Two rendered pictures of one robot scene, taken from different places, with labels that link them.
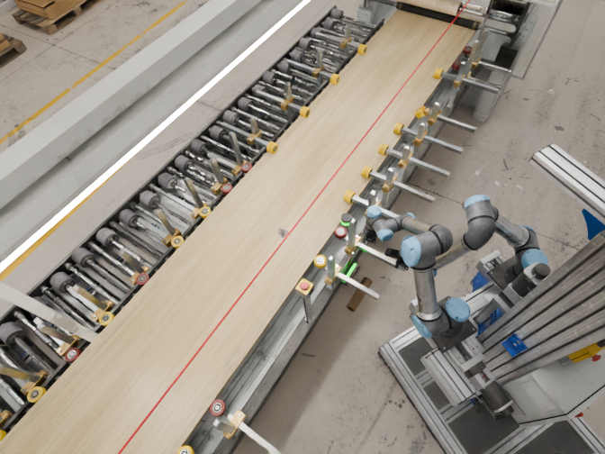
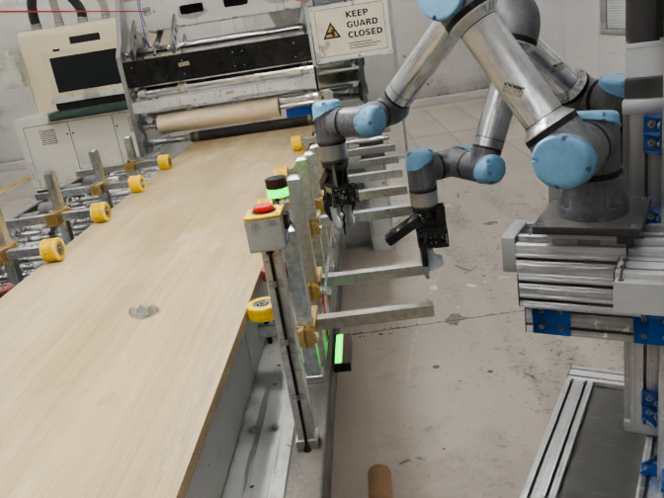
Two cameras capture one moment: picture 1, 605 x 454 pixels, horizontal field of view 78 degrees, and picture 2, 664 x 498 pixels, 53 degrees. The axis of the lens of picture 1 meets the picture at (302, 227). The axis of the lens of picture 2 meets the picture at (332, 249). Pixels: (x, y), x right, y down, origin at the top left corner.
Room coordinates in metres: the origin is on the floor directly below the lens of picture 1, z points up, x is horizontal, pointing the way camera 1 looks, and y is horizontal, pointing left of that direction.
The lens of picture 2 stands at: (-0.29, 0.61, 1.54)
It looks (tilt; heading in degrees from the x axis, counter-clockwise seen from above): 19 degrees down; 326
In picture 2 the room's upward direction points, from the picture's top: 9 degrees counter-clockwise
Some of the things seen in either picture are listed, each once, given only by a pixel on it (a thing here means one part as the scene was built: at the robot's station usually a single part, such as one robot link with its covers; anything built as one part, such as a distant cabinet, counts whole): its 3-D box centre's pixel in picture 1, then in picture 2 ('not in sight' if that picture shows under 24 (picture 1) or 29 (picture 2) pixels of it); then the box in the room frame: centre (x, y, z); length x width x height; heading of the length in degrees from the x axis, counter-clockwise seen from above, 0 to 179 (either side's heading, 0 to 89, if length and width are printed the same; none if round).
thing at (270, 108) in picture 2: (438, 4); (250, 111); (3.52, -1.54, 1.05); 1.43 x 0.12 x 0.12; 50
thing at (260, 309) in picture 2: (320, 263); (266, 322); (1.07, -0.09, 0.85); 0.08 x 0.08 x 0.11
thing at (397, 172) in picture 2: (414, 161); (337, 180); (1.73, -0.85, 0.95); 0.50 x 0.04 x 0.04; 50
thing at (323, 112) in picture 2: (374, 215); (329, 122); (1.10, -0.39, 1.29); 0.09 x 0.08 x 0.11; 16
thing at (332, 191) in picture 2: (371, 231); (339, 183); (1.09, -0.39, 1.13); 0.09 x 0.08 x 0.12; 161
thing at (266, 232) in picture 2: (304, 289); (267, 229); (0.77, 0.03, 1.18); 0.07 x 0.07 x 0.08; 50
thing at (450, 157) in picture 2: not in sight; (456, 162); (0.95, -0.68, 1.12); 0.11 x 0.11 x 0.08; 80
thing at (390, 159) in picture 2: (428, 139); (339, 166); (1.93, -1.01, 0.95); 0.50 x 0.04 x 0.04; 50
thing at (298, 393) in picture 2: (307, 306); (290, 350); (0.77, 0.03, 0.93); 0.05 x 0.05 x 0.45; 50
